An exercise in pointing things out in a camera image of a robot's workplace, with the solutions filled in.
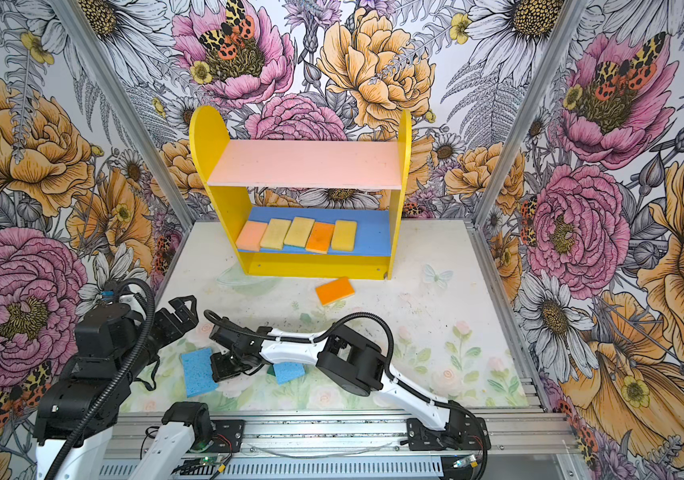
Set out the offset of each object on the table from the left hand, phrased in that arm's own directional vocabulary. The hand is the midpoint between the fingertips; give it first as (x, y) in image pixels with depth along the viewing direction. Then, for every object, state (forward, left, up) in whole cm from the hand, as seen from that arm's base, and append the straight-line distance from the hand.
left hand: (181, 320), depth 65 cm
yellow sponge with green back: (+36, -13, -11) cm, 40 cm away
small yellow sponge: (+35, -35, -11) cm, 51 cm away
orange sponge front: (+34, -27, -11) cm, 45 cm away
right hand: (-5, 0, -26) cm, 27 cm away
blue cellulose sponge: (-3, -19, -24) cm, 31 cm away
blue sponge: (-2, +5, -25) cm, 26 cm away
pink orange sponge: (+34, -5, -11) cm, 36 cm away
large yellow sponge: (+36, -21, -11) cm, 43 cm away
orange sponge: (+23, -32, -26) cm, 47 cm away
